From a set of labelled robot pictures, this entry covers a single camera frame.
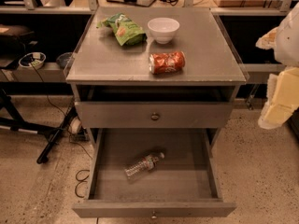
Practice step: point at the clear plastic water bottle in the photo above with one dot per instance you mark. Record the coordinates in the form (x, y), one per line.
(146, 163)

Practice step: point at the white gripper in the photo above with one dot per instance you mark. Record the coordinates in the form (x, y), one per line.
(288, 42)

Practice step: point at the orange soda can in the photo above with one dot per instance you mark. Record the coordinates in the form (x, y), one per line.
(161, 63)

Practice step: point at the black stand legs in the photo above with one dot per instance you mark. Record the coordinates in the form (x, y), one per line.
(18, 124)

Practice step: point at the grey drawer cabinet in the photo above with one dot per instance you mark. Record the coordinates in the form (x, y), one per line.
(189, 83)

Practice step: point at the open middle drawer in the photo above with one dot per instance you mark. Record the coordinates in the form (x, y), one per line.
(183, 183)

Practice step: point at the green chip bag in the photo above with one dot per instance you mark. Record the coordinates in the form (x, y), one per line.
(126, 31)

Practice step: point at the dark round dish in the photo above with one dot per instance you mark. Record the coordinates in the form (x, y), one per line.
(64, 59)

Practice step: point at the closed top drawer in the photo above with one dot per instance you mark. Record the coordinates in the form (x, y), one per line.
(153, 114)

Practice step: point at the white bowl with cables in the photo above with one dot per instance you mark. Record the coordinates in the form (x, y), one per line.
(32, 60)

